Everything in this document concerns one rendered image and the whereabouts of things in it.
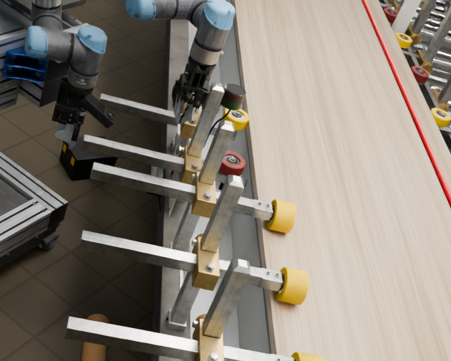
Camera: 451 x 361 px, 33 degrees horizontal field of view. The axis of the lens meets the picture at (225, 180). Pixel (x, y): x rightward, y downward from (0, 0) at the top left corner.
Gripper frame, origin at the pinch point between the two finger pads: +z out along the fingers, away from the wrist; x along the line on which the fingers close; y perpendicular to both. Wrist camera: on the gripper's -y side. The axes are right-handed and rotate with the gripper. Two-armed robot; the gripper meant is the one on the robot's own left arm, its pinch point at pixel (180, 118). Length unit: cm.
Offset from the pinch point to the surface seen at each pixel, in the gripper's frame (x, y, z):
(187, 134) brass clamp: 7.6, -21.3, 18.2
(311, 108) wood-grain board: 49, -43, 10
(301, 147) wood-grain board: 41.7, -17.9, 10.4
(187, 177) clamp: 6.9, 3.7, 16.0
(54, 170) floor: -28, -94, 101
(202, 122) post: 6.8, -3.6, 1.9
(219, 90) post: 8.1, -3.7, -9.2
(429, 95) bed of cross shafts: 110, -91, 16
